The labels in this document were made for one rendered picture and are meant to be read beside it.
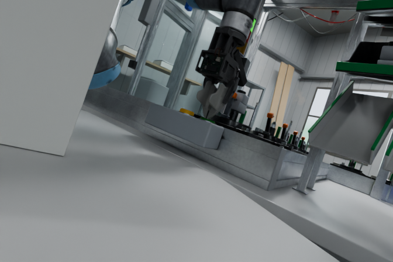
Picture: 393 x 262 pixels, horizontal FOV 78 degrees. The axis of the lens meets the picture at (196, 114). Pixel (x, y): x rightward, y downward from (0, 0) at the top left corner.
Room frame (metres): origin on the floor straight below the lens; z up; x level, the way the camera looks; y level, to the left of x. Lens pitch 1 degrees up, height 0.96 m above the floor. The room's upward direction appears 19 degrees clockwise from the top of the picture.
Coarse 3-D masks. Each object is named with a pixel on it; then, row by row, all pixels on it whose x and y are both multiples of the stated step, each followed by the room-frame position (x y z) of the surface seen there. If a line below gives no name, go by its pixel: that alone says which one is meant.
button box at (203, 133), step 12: (156, 108) 0.66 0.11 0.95; (168, 108) 0.64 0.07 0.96; (156, 120) 0.66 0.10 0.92; (168, 120) 0.63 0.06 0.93; (180, 120) 0.61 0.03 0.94; (192, 120) 0.59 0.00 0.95; (204, 120) 0.59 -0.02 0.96; (168, 132) 0.63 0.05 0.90; (180, 132) 0.61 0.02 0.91; (192, 132) 0.59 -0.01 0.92; (204, 132) 0.57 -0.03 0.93; (216, 132) 0.59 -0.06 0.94; (204, 144) 0.56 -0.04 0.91; (216, 144) 0.61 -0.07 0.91
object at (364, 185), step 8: (328, 168) 1.61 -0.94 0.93; (336, 168) 1.62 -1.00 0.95; (328, 176) 1.65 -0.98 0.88; (336, 176) 1.62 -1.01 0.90; (344, 176) 1.59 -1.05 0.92; (352, 176) 1.57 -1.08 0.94; (360, 176) 1.55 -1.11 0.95; (344, 184) 1.58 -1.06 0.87; (352, 184) 1.57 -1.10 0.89; (360, 184) 1.54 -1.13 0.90; (368, 184) 1.52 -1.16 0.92; (368, 192) 1.51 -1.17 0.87; (384, 192) 1.47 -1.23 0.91; (392, 192) 1.45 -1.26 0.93; (384, 200) 1.46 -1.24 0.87; (392, 200) 1.45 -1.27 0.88
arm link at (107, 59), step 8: (120, 0) 0.72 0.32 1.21; (128, 0) 0.83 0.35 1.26; (120, 8) 0.72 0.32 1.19; (112, 24) 0.63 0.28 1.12; (112, 32) 0.58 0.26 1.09; (112, 40) 0.57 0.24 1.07; (104, 48) 0.53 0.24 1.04; (112, 48) 0.57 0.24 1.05; (104, 56) 0.53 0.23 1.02; (112, 56) 0.56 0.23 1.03; (104, 64) 0.54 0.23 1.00; (112, 64) 0.56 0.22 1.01; (96, 72) 0.53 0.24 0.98; (104, 72) 0.54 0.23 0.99; (112, 72) 0.56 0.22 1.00; (96, 80) 0.55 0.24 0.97; (104, 80) 0.56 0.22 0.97; (112, 80) 0.58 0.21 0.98; (88, 88) 0.56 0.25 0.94
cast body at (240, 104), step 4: (236, 92) 0.80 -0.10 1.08; (240, 92) 0.80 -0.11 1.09; (244, 92) 0.80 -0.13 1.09; (240, 96) 0.79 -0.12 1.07; (244, 96) 0.79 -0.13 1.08; (248, 96) 0.81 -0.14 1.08; (240, 100) 0.79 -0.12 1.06; (244, 100) 0.80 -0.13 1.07; (248, 100) 0.82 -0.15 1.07; (232, 104) 0.79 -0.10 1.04; (236, 104) 0.78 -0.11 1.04; (240, 104) 0.78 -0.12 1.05; (244, 104) 0.81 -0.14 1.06; (232, 108) 0.78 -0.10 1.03; (236, 108) 0.78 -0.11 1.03; (240, 108) 0.79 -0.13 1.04; (244, 108) 0.81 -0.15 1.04; (240, 112) 0.80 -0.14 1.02; (244, 112) 0.82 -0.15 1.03
